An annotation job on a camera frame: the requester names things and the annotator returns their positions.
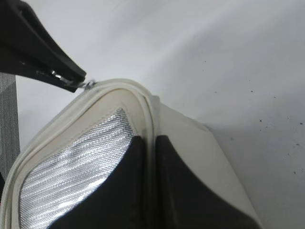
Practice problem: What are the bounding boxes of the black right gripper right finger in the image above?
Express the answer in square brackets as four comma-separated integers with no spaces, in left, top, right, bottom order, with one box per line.
[155,135,249,229]

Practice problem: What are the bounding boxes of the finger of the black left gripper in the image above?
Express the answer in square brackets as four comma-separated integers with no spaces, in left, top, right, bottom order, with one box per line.
[15,0,86,82]
[0,14,78,93]

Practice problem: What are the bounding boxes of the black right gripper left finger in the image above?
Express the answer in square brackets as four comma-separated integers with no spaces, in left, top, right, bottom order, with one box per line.
[50,136,145,229]

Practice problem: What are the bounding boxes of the silver zipper pull with ring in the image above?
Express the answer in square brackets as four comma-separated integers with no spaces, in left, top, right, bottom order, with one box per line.
[51,69,96,91]

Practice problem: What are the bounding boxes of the cream insulated zipper bag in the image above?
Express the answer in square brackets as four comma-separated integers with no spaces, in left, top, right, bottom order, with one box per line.
[0,80,261,229]

